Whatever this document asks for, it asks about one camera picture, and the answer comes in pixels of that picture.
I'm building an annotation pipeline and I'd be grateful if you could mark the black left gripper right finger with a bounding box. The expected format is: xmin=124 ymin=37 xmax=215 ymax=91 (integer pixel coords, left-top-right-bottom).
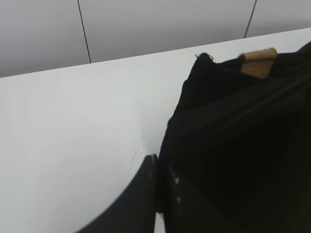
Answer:
xmin=164 ymin=167 xmax=201 ymax=233

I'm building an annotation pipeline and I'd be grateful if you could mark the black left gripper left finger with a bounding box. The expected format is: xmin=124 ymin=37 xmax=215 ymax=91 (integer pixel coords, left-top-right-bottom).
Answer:
xmin=79 ymin=154 xmax=157 ymax=233

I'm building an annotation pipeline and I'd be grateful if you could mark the black tote bag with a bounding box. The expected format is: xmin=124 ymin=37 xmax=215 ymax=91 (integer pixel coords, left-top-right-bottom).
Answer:
xmin=158 ymin=44 xmax=311 ymax=233

